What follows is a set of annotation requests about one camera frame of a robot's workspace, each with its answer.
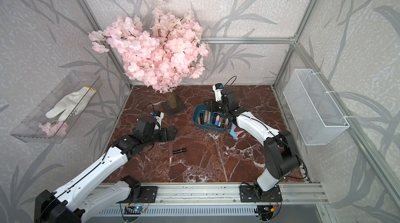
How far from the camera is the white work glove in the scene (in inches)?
25.4

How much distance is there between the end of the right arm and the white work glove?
56 cm

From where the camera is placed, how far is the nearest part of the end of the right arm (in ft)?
2.15
